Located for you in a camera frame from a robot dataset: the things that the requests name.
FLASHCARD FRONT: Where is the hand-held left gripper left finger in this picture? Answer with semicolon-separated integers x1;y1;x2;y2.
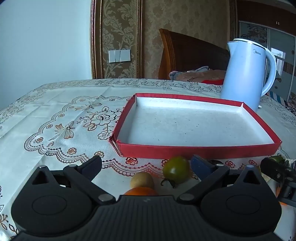
31;155;116;205

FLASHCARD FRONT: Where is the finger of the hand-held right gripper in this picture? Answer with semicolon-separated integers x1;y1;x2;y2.
260;158;291;184

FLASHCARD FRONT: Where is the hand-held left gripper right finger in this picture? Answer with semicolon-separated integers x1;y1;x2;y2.
177;155;267;205

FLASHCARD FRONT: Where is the green tomato with stem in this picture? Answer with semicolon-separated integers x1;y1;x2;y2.
161;156;192;189

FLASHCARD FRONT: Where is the red shallow cardboard box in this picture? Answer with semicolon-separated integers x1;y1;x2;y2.
109;93;282;158

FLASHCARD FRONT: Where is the tan longan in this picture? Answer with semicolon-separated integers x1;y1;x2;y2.
130;172;154;189

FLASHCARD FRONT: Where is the large orange mandarin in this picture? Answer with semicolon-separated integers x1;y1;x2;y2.
124;187;159;196

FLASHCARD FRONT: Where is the colorful patterned bedding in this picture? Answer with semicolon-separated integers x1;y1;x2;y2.
268;89;296;114

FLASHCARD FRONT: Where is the red cloth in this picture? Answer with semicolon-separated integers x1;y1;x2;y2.
200;78;225;85

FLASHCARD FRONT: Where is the pink grey blanket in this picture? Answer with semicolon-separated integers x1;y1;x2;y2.
169;66;227;82

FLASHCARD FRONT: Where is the light blue electric kettle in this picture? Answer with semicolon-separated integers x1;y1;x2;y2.
220;39;277;112

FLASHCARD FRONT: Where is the wooden chair with clothes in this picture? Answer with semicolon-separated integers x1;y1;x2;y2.
158;28;230;80

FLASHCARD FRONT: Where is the wardrobe with sliding doors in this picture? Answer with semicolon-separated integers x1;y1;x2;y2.
238;20;296;102

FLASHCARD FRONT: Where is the white wall light switch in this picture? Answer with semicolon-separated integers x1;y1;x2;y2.
108;49;131;63

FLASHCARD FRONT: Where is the gold wall moulding frame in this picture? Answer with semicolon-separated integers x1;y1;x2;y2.
90;0;144;80

